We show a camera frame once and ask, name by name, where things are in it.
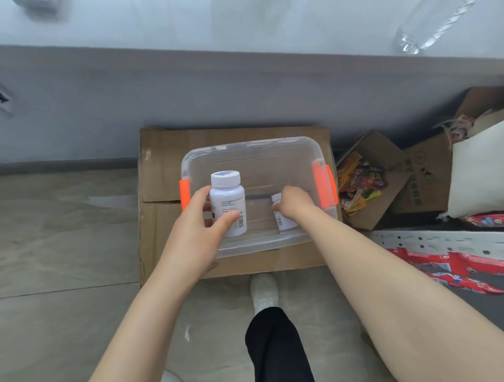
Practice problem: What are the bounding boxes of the person's left hand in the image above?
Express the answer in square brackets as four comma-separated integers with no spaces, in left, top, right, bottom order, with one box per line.
[165,185,242,276]

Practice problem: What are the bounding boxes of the person's right hand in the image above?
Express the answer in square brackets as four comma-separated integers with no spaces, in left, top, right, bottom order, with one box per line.
[270,186,320,223]

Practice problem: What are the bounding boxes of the clear bin orange handles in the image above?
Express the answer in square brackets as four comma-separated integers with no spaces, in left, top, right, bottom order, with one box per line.
[179,136,339,259]

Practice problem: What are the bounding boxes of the person's right forearm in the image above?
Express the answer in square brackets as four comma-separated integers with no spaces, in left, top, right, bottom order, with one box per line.
[303,208,504,382]

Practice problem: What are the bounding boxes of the person's left forearm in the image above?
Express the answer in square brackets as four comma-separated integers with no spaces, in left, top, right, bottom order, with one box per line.
[90,263,217,382]

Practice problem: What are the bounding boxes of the closed brown cardboard box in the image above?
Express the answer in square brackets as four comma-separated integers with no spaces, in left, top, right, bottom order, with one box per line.
[138,125,343,284]

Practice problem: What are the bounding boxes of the person's right white shoe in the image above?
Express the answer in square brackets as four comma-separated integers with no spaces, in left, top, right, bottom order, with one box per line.
[250,273,279,315]

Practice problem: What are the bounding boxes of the open brown cardboard box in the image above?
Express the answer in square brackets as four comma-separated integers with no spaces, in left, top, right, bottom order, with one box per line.
[337,132,412,231]

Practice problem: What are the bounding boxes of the torn brown cardboard box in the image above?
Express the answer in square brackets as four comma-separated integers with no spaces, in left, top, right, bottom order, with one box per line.
[393,86,504,215]

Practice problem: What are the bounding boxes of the person's black trousers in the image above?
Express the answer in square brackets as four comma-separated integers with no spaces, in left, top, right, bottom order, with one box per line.
[245,306,316,382]

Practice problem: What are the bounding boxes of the clear water bottle blue label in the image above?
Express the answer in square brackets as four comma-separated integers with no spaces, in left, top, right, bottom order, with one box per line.
[395,0,477,55]

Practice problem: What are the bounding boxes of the pile of colourful snack packets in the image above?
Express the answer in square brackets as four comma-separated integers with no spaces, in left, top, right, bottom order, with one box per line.
[338,151,389,216]

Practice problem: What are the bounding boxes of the bunch of red snack strips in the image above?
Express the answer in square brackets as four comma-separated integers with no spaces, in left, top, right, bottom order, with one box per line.
[387,212,504,295]

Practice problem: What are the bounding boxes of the gray window sill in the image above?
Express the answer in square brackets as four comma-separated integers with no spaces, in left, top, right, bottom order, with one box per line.
[0,0,504,60]

